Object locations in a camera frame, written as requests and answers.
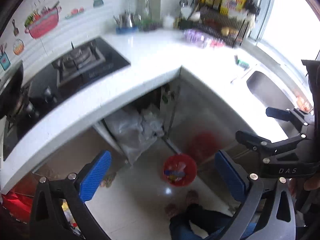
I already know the pink blue plastic package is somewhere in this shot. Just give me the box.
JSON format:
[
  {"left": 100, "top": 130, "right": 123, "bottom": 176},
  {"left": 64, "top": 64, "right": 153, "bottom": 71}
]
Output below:
[{"left": 206, "top": 37, "right": 225, "bottom": 48}]

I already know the purple label plastic bottle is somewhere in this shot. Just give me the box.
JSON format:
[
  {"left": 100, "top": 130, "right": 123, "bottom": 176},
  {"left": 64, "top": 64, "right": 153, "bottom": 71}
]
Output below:
[{"left": 184, "top": 29, "right": 207, "bottom": 48}]

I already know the red trash bin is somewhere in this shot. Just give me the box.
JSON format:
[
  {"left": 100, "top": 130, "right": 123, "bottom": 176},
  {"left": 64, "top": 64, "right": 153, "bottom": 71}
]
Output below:
[{"left": 163, "top": 154, "right": 197, "bottom": 187}]

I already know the stainless steel sink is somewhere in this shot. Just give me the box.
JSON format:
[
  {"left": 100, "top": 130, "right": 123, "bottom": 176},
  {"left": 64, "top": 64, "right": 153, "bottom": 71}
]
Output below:
[{"left": 230, "top": 66, "right": 300, "bottom": 142}]

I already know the green soap box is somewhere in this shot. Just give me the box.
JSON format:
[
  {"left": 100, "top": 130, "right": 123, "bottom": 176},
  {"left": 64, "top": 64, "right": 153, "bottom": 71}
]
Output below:
[{"left": 235, "top": 55, "right": 249, "bottom": 70}]

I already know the grey plastic bag under counter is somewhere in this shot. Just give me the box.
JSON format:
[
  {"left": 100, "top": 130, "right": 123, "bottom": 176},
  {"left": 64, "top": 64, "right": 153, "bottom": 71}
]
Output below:
[{"left": 104, "top": 103, "right": 164, "bottom": 165}]

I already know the ginger root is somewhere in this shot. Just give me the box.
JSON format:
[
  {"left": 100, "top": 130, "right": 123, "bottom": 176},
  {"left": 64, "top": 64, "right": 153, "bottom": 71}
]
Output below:
[{"left": 221, "top": 27, "right": 239, "bottom": 38}]

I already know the black gas stove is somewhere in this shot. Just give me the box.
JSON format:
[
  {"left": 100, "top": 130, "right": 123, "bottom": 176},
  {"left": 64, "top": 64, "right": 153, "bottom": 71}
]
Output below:
[{"left": 3, "top": 37, "right": 130, "bottom": 159}]

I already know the black frying pan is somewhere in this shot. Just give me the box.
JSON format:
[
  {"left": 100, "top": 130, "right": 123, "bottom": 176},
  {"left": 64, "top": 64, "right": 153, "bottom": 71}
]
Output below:
[{"left": 0, "top": 60, "right": 23, "bottom": 119}]

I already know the dark green utensil mug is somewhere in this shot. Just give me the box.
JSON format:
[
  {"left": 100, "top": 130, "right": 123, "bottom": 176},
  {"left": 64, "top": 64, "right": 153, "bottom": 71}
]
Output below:
[{"left": 178, "top": 19, "right": 193, "bottom": 30}]

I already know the white lidded sugar pot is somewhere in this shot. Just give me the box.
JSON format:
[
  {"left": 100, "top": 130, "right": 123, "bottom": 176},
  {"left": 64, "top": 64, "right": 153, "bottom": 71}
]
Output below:
[{"left": 162, "top": 14, "right": 175, "bottom": 29}]

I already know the blue teapot tray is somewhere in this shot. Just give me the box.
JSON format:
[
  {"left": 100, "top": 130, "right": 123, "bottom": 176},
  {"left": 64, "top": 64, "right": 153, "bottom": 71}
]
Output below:
[{"left": 116, "top": 26, "right": 139, "bottom": 35}]

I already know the dark steel wool scrubber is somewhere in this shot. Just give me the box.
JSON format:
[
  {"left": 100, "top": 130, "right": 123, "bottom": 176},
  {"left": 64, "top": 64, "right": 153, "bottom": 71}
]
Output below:
[{"left": 141, "top": 22, "right": 163, "bottom": 32}]

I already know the steel teapot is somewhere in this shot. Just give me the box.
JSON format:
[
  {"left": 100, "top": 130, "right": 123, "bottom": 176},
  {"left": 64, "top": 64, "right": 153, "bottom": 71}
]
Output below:
[{"left": 113, "top": 11, "right": 136, "bottom": 28}]

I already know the glass carafe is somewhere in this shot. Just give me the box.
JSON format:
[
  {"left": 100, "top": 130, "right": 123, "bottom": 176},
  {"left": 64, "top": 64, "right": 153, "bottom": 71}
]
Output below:
[{"left": 136, "top": 0, "right": 152, "bottom": 22}]

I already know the black wire rack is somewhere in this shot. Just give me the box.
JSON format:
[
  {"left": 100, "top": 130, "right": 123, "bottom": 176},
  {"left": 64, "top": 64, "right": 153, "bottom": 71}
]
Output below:
[{"left": 192, "top": 0, "right": 260, "bottom": 47}]

